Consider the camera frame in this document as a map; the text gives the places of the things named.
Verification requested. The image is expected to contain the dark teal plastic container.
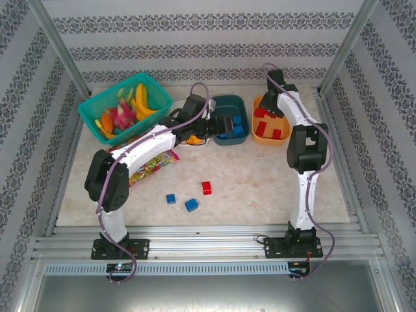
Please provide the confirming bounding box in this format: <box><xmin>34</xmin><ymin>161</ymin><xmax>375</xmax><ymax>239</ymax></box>
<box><xmin>207</xmin><ymin>94</ymin><xmax>250</xmax><ymax>146</ymax></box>

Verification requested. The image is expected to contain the orange plastic container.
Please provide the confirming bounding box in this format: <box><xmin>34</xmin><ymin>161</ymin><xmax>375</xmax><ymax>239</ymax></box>
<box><xmin>252</xmin><ymin>94</ymin><xmax>291</xmax><ymax>146</ymax></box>

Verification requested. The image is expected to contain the white plastic container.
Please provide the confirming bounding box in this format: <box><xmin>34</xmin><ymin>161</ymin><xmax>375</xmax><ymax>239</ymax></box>
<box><xmin>173</xmin><ymin>99</ymin><xmax>213</xmax><ymax>148</ymax></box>

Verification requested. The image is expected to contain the colourful candy bag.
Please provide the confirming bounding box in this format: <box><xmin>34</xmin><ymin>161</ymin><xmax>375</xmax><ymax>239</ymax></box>
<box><xmin>107</xmin><ymin>142</ymin><xmax>181</xmax><ymax>188</ymax></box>

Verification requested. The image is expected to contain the pink toy dragon fruit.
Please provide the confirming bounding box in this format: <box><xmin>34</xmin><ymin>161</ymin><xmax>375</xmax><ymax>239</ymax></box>
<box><xmin>109</xmin><ymin>99</ymin><xmax>138</xmax><ymax>129</ymax></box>

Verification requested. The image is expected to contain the yellow toy fruit slice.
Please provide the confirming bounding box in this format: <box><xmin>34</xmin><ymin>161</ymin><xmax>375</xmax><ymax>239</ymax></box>
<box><xmin>94</xmin><ymin>119</ymin><xmax>117</xmax><ymax>140</ymax></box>

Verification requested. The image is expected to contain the orange toy fruit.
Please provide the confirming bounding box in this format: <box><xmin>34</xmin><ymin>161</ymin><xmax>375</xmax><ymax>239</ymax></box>
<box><xmin>99</xmin><ymin>110</ymin><xmax>115</xmax><ymax>131</ymax></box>

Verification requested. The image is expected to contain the teal plastic mesh basket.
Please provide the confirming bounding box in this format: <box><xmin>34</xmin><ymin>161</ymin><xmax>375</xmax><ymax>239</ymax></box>
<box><xmin>77</xmin><ymin>71</ymin><xmax>174</xmax><ymax>146</ymax></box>

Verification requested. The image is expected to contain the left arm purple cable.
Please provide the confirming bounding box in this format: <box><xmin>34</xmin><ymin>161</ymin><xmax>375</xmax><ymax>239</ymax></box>
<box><xmin>97</xmin><ymin>82</ymin><xmax>211</xmax><ymax>283</ymax></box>

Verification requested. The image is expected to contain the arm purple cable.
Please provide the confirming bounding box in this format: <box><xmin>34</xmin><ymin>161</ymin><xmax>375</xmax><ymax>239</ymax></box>
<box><xmin>97</xmin><ymin>82</ymin><xmax>211</xmax><ymax>283</ymax></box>
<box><xmin>263</xmin><ymin>62</ymin><xmax>337</xmax><ymax>281</ymax></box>

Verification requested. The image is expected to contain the aluminium corner post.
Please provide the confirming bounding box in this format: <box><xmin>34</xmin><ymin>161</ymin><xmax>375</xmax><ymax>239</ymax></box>
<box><xmin>27</xmin><ymin>0</ymin><xmax>92</xmax><ymax>97</ymax></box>
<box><xmin>318</xmin><ymin>0</ymin><xmax>380</xmax><ymax>96</ymax></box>

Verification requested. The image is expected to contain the aluminium side rail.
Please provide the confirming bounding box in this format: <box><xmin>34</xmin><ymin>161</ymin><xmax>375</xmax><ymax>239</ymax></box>
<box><xmin>44</xmin><ymin>97</ymin><xmax>86</xmax><ymax>237</ymax></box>
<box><xmin>311</xmin><ymin>86</ymin><xmax>371</xmax><ymax>233</ymax></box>

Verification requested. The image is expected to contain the aluminium frame rail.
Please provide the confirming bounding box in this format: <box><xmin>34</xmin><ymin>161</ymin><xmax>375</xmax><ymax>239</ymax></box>
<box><xmin>31</xmin><ymin>224</ymin><xmax>387</xmax><ymax>261</ymax></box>

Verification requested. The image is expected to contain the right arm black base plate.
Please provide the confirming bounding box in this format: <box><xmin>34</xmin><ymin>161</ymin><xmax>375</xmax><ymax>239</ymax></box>
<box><xmin>263</xmin><ymin>237</ymin><xmax>324</xmax><ymax>259</ymax></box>

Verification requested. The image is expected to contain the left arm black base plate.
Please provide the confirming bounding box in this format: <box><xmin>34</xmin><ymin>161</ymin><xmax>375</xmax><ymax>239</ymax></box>
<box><xmin>90</xmin><ymin>239</ymin><xmax>151</xmax><ymax>261</ymax></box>

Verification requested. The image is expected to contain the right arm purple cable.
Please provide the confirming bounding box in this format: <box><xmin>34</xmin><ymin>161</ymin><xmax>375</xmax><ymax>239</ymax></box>
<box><xmin>263</xmin><ymin>62</ymin><xmax>337</xmax><ymax>281</ymax></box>

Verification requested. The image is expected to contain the slotted grey cable duct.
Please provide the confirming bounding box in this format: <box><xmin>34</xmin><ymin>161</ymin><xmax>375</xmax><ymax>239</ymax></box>
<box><xmin>44</xmin><ymin>262</ymin><xmax>291</xmax><ymax>276</ymax></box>

